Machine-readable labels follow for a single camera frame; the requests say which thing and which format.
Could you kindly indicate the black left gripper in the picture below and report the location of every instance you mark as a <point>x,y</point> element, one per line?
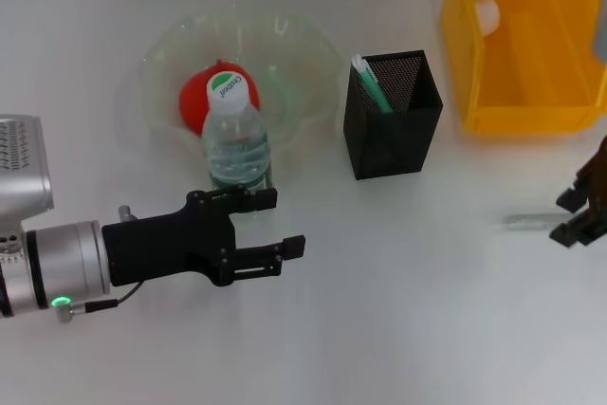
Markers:
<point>166,248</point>

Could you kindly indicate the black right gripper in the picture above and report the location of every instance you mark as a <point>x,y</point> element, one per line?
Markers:
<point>596,177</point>

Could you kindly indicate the gray pen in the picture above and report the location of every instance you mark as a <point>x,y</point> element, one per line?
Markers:
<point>531,222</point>

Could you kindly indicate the clear green-label water bottle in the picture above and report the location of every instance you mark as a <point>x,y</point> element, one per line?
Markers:
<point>234,149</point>

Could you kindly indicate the orange fruit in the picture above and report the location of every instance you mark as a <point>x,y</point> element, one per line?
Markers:
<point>194,101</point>

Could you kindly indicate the green pen with white cap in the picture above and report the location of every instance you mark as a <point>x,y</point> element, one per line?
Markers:
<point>377,87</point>

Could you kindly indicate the white paper ball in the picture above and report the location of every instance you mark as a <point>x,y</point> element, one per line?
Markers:
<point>488,16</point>

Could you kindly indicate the black mesh pen holder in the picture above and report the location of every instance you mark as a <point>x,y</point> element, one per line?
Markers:
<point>393,144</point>

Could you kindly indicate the wavy clear glass fruit plate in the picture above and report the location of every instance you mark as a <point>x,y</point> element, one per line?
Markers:
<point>294,68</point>

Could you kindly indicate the yellow plastic bin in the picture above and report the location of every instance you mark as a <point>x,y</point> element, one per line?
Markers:
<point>521,92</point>

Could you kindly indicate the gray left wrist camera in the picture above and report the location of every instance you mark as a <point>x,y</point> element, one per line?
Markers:
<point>21,168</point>

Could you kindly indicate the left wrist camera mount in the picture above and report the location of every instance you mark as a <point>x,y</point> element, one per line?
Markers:
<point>9,246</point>

